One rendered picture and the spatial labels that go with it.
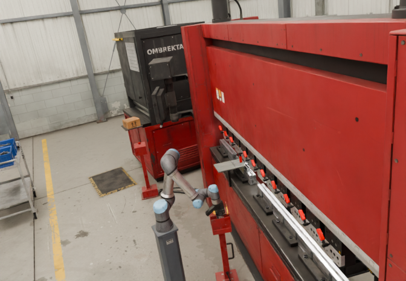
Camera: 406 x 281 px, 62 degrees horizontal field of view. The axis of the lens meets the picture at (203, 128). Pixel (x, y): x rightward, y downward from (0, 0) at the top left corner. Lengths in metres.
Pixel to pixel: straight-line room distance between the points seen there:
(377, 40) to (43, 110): 8.91
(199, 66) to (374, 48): 2.73
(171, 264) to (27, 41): 7.41
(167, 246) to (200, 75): 1.90
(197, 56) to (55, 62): 6.11
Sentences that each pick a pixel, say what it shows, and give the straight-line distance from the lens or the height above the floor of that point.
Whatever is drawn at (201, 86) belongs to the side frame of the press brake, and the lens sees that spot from 3.89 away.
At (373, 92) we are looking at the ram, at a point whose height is 2.05.
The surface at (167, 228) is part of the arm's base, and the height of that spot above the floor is 0.81.
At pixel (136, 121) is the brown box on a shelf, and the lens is 4.97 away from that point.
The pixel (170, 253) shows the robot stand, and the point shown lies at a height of 0.57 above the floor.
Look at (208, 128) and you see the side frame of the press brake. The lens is 4.02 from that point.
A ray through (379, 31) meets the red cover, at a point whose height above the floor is 2.27.
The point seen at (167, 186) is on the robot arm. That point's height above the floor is 1.11.
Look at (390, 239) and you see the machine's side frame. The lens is 1.15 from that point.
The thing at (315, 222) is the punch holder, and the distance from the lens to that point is 2.07.
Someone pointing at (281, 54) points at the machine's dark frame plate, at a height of 2.10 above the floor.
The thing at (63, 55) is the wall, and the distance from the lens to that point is 9.49.
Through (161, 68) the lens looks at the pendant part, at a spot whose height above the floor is 1.88.
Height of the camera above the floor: 2.40
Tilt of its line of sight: 19 degrees down
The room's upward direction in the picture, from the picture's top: 8 degrees counter-clockwise
